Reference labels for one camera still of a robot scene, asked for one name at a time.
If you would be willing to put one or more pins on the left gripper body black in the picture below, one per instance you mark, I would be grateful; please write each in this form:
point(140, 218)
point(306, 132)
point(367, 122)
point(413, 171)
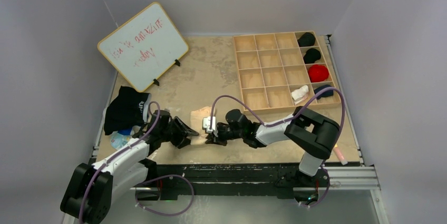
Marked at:
point(171, 134)

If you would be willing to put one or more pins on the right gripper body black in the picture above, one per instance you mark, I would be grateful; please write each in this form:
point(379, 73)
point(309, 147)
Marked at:
point(227, 133)

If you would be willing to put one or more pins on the cream beige underwear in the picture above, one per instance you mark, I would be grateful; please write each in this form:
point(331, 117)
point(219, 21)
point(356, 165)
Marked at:
point(196, 119)

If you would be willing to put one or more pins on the white underwear pink trim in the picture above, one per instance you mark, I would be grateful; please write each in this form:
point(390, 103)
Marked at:
point(300, 94)

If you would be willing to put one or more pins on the white whiteboard yellow frame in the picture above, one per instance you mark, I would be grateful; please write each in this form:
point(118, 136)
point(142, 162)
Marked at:
point(145, 47)

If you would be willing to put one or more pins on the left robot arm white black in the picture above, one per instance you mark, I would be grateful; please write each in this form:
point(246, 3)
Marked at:
point(93, 188)

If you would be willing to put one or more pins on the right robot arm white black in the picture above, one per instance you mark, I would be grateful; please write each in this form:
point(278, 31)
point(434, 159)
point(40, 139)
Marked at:
point(315, 133)

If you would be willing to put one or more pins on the black underwear white waistband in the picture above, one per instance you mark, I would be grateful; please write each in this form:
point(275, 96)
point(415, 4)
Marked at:
point(128, 109)

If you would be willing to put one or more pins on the white blue patterned underwear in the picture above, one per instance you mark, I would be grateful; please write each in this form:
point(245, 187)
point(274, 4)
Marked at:
point(120, 138)

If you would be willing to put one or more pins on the navy blue rolled underwear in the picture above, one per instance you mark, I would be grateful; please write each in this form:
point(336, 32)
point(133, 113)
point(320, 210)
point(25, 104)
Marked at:
point(325, 94)

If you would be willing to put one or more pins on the red rolled underwear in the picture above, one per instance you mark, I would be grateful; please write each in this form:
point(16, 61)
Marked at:
point(318, 73)

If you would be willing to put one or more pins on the black rolled underwear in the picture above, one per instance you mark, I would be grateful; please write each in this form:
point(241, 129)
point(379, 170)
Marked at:
point(306, 40)
point(311, 56)

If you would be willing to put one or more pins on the black rolled underwear back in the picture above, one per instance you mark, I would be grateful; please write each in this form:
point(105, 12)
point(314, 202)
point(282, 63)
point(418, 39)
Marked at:
point(306, 40)

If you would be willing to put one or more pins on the wooden compartment organizer tray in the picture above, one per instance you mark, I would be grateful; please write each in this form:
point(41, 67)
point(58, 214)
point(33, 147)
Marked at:
point(271, 65)

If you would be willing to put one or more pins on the pink yellow marker pen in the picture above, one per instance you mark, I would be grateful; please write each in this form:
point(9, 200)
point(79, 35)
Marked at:
point(339, 155)

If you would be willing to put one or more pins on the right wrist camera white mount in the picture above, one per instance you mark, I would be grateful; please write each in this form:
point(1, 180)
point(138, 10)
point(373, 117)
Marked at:
point(209, 125)

